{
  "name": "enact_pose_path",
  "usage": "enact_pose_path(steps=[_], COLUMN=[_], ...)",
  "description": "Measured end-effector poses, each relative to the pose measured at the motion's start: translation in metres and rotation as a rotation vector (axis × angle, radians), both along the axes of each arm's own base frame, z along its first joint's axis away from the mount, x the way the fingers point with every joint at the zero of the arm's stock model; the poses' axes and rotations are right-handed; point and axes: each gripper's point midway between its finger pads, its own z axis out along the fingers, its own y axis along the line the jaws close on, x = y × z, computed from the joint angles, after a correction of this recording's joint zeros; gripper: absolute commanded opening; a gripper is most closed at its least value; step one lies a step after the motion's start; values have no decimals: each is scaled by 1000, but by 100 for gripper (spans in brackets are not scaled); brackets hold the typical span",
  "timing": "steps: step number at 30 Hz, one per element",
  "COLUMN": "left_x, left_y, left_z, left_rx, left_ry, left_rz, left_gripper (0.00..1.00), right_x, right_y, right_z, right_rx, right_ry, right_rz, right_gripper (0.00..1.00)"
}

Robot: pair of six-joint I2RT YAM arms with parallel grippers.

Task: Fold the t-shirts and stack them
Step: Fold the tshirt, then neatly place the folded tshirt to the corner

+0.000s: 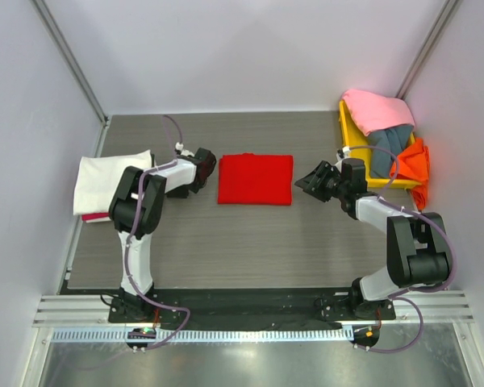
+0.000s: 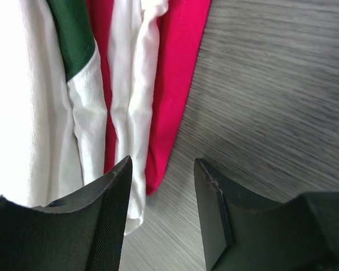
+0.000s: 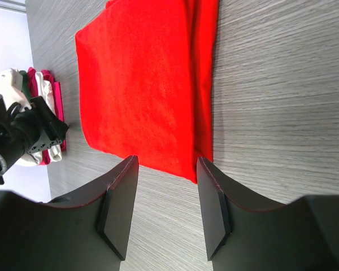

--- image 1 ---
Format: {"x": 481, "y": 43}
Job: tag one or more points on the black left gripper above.
{"x": 181, "y": 193}

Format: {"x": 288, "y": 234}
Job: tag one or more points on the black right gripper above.
{"x": 319, "y": 181}

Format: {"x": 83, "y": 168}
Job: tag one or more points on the red t shirt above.
{"x": 252, "y": 179}

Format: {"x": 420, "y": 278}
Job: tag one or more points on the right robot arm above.
{"x": 418, "y": 254}

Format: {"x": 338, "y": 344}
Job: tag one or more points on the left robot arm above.
{"x": 135, "y": 210}

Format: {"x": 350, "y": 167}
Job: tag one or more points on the yellow plastic bin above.
{"x": 353, "y": 137}

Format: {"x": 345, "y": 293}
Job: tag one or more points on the grey t shirt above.
{"x": 392, "y": 139}

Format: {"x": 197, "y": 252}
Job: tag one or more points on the pink t shirt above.
{"x": 373, "y": 112}

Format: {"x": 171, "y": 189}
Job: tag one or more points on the orange t shirt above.
{"x": 414, "y": 164}

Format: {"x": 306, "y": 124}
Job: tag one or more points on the folded white t shirt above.
{"x": 98, "y": 178}

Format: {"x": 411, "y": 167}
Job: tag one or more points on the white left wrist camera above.
{"x": 181, "y": 149}

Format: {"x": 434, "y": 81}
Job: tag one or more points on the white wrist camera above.
{"x": 181, "y": 149}
{"x": 343, "y": 153}

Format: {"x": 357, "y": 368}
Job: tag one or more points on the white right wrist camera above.
{"x": 343, "y": 153}

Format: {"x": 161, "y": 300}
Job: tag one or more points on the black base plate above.
{"x": 280, "y": 309}

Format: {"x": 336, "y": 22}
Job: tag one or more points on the aluminium front rail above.
{"x": 447, "y": 306}

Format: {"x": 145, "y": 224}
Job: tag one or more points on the slotted white cable duct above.
{"x": 146, "y": 335}

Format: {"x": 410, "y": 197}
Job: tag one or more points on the left aluminium corner post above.
{"x": 62, "y": 46}

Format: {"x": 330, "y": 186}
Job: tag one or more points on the aluminium corner post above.
{"x": 62, "y": 46}
{"x": 435, "y": 33}

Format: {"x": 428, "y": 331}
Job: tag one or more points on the right aluminium corner post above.
{"x": 435, "y": 33}

